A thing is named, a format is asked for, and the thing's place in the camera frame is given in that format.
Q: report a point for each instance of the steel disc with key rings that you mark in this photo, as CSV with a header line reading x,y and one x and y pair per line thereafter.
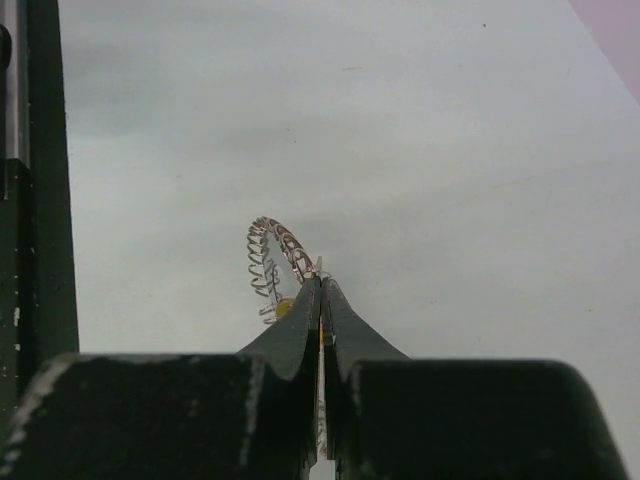
x,y
278,264

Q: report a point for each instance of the silver key with yellow tag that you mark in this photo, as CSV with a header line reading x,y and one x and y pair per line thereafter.
x,y
322,437

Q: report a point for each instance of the yellow key tag on disc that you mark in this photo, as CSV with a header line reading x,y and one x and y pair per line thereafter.
x,y
283,307

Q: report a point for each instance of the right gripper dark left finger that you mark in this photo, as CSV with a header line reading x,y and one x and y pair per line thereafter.
x,y
244,415

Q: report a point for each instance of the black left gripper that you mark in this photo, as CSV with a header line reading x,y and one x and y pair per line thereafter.
x,y
38,293

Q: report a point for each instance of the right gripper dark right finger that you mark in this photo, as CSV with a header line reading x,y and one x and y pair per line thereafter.
x,y
393,417

